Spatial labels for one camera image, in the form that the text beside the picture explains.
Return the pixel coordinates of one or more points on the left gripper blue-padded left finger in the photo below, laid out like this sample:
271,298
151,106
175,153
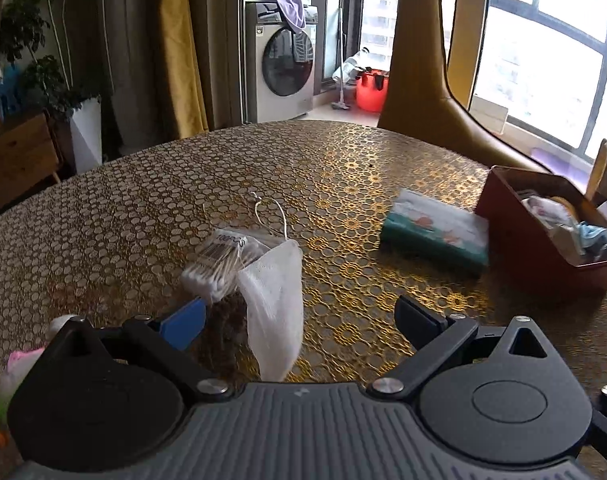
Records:
161,345

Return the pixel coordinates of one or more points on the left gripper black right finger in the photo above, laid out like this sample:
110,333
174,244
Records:
438,342

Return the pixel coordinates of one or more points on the white mesh face mask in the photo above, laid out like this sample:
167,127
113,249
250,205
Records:
272,289

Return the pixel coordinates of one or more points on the bag of cotton swabs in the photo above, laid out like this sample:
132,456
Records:
211,275

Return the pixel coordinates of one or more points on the green tissue pack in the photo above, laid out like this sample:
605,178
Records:
420,225

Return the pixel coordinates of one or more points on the red storage box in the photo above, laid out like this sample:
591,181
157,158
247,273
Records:
520,250

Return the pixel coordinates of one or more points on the white bunny plush toy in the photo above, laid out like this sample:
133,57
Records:
46,394

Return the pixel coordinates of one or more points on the wooden drawer cabinet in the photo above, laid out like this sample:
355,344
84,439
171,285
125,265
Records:
28,155

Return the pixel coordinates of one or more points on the brown leather chair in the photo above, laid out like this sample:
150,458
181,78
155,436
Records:
419,102

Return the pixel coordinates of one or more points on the red bucket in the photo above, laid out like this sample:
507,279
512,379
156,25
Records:
371,90

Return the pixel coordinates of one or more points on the washing machine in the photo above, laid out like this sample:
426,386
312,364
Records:
279,63

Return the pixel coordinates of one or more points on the white planter with plant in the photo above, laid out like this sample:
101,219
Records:
32,39

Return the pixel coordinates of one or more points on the yellow curtain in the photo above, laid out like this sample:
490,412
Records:
183,74

